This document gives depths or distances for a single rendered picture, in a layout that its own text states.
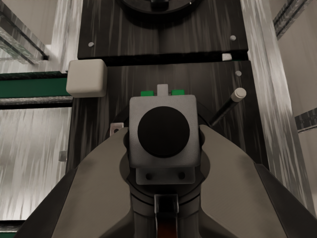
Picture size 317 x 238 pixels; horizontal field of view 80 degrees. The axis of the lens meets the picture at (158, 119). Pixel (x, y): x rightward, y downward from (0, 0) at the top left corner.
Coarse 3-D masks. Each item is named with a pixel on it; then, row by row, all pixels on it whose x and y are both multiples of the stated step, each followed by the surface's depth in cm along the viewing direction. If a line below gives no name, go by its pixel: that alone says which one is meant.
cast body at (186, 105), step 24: (144, 96) 12; (168, 96) 12; (192, 96) 12; (144, 120) 11; (168, 120) 11; (192, 120) 12; (144, 144) 11; (168, 144) 11; (192, 144) 11; (144, 168) 14; (168, 168) 14; (192, 168) 14
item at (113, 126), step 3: (111, 123) 20; (114, 123) 20; (117, 123) 20; (120, 123) 20; (123, 123) 20; (111, 126) 20; (114, 126) 20; (117, 126) 20; (120, 126) 20; (123, 126) 20; (111, 129) 20; (114, 129) 20; (117, 129) 20; (111, 132) 20; (114, 132) 20; (111, 135) 20
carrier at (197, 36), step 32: (96, 0) 29; (128, 0) 27; (160, 0) 25; (192, 0) 26; (224, 0) 28; (96, 32) 28; (128, 32) 28; (160, 32) 27; (192, 32) 27; (224, 32) 27
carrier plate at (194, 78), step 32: (160, 64) 26; (192, 64) 26; (224, 64) 26; (128, 96) 25; (224, 96) 24; (256, 96) 24; (96, 128) 24; (224, 128) 23; (256, 128) 23; (256, 160) 22; (192, 224) 21
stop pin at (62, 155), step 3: (63, 150) 24; (66, 150) 24; (60, 153) 24; (63, 153) 24; (66, 153) 24; (60, 156) 24; (63, 156) 24; (66, 156) 24; (60, 159) 23; (63, 159) 23; (66, 159) 23
